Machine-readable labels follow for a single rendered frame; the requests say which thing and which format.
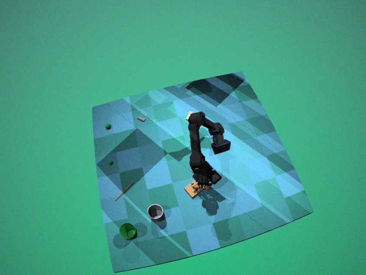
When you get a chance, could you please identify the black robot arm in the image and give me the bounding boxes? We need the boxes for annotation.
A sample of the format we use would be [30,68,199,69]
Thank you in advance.
[188,111,225,185]

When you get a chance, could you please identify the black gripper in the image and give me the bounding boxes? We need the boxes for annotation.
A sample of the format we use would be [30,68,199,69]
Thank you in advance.
[206,161,222,184]

